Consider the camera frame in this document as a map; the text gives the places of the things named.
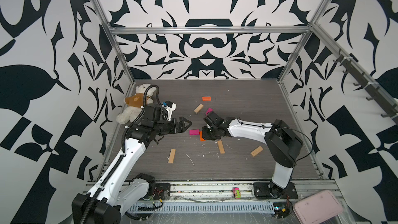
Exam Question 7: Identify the natural wood block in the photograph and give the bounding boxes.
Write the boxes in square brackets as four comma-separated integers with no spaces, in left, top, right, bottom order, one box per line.
[217,140,225,154]
[194,104,204,114]
[250,146,263,157]
[168,149,176,164]

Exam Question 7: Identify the magenta block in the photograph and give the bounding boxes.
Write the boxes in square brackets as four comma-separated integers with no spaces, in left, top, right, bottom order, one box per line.
[205,108,213,115]
[189,130,200,135]

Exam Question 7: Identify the orange block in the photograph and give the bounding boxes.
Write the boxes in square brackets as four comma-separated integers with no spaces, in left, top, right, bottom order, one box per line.
[202,96,211,101]
[200,131,205,142]

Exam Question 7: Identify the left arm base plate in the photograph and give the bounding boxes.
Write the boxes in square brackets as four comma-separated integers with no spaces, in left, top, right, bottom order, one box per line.
[145,183,171,201]

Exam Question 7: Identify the white teddy bear brown shirt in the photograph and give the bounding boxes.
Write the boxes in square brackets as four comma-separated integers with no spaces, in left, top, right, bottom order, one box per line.
[116,84,151,124]

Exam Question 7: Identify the wall hook rail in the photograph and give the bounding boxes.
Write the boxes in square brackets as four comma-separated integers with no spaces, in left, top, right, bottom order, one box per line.
[333,55,398,124]

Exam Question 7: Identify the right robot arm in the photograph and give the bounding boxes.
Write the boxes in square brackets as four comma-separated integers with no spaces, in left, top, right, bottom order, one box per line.
[202,112,304,194]

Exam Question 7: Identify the green circuit board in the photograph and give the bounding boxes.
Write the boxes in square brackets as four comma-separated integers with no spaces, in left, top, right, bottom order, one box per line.
[273,201,293,219]

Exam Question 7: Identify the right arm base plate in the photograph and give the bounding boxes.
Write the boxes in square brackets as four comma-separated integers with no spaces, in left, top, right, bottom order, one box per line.
[253,182,299,200]

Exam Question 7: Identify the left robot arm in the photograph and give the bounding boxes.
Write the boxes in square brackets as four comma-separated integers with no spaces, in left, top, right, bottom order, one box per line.
[72,101,192,224]

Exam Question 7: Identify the pink tray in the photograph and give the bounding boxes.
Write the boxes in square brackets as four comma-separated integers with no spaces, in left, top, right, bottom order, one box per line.
[293,190,343,224]

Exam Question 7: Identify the white cable duct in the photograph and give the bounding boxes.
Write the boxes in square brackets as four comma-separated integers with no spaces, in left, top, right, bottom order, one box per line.
[128,202,275,214]

